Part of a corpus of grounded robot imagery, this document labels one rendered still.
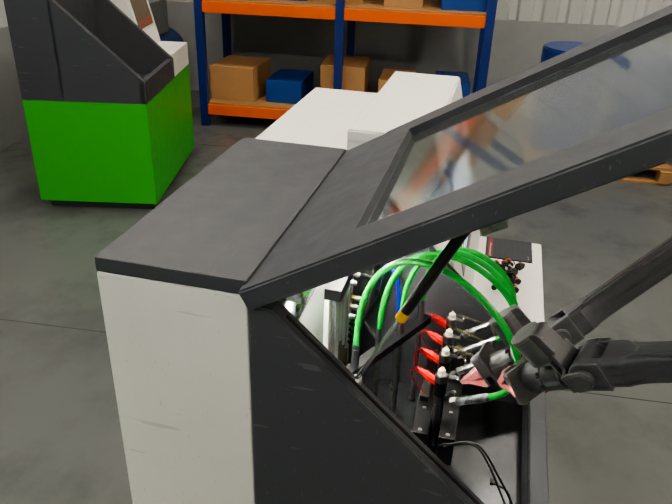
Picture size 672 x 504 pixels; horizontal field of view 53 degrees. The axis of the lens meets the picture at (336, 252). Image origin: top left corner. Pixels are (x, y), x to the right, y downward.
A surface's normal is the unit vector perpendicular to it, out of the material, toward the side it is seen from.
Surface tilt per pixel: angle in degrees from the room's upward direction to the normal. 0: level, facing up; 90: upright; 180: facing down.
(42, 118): 90
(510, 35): 90
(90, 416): 0
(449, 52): 90
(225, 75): 90
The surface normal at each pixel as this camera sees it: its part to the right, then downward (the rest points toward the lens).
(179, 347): -0.25, 0.44
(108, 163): -0.03, 0.46
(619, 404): 0.03, -0.88
